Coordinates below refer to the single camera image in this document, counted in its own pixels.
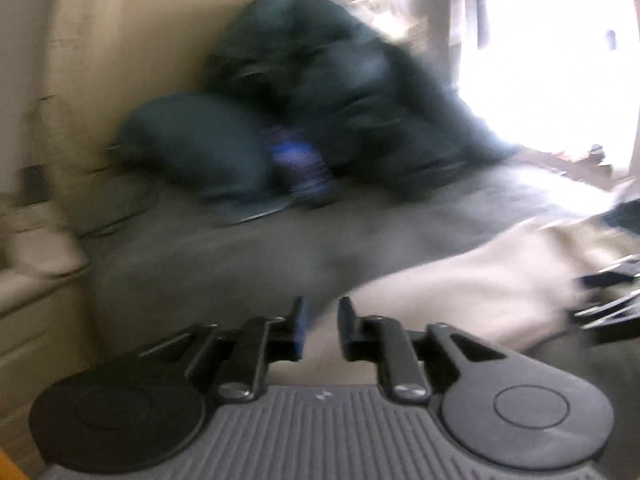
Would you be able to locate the grey curtain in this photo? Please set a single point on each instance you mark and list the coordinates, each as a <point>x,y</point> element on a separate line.
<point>435,10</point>

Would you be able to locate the cream white towel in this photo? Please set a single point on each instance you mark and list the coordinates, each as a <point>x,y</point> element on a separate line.
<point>475,285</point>

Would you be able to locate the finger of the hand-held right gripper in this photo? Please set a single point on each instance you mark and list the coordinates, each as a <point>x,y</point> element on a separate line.
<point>600,312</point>
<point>610,275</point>

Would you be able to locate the cream nightstand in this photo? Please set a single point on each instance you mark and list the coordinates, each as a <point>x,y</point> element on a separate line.
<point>30,320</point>

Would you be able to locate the teal pillow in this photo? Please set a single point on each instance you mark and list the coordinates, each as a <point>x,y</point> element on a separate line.
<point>200,145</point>

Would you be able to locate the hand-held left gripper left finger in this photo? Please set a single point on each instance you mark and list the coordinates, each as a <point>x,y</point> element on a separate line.
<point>298,327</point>

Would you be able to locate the teal duvet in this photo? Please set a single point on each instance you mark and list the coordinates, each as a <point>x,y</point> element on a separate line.
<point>325,85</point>

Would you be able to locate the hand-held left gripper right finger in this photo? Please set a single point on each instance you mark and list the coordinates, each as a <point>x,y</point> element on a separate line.
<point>345,330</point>

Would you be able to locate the cream carved headboard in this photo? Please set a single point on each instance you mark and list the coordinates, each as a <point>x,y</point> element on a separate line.
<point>150,10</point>

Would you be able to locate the blue book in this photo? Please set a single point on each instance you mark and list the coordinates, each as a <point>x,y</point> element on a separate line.
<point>300,165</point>

